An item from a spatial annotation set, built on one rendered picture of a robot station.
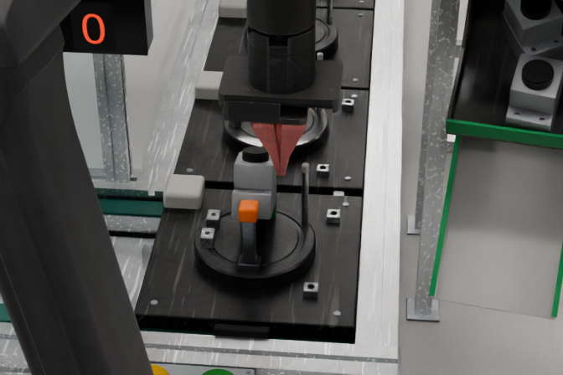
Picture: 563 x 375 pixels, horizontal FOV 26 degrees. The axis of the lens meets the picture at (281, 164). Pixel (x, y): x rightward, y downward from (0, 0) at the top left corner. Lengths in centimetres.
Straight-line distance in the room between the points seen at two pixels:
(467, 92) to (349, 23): 66
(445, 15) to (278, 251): 33
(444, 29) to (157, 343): 45
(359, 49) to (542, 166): 54
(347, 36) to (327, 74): 80
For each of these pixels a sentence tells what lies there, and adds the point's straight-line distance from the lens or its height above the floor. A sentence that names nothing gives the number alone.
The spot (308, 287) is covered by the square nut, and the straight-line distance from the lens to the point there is 135.
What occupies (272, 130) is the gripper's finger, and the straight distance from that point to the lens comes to 103.
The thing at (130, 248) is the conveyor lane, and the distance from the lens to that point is 151.
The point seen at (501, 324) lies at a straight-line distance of 150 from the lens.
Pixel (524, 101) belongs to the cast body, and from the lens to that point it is 119.
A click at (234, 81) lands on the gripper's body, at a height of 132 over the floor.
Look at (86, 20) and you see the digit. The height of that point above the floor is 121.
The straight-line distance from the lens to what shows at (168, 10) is 217.
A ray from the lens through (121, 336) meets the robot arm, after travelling 65.
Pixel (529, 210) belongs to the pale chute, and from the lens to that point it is 134.
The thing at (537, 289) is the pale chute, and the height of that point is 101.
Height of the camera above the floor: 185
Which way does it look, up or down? 34 degrees down
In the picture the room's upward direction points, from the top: straight up
